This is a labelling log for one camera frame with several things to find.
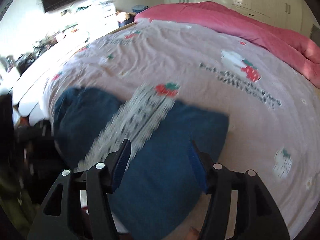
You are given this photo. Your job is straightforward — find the white dresser with clutter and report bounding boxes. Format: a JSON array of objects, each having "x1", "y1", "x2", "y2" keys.
[{"x1": 1, "y1": 0, "x2": 118, "y2": 118}]

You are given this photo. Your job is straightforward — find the blue denim lace-trimmed pants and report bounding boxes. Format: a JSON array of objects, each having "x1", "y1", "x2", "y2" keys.
[{"x1": 53, "y1": 88, "x2": 229, "y2": 239}]

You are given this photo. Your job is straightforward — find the grey upholstered headboard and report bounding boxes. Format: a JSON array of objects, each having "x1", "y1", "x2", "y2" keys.
[{"x1": 310, "y1": 25, "x2": 320, "y2": 46}]

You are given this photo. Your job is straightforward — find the pink strawberry print bedsheet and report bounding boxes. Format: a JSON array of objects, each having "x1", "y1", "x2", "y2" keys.
[{"x1": 41, "y1": 19, "x2": 319, "y2": 239}]

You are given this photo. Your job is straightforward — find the pink fleece blanket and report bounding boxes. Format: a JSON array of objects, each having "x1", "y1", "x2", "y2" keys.
[{"x1": 135, "y1": 2, "x2": 320, "y2": 87}]

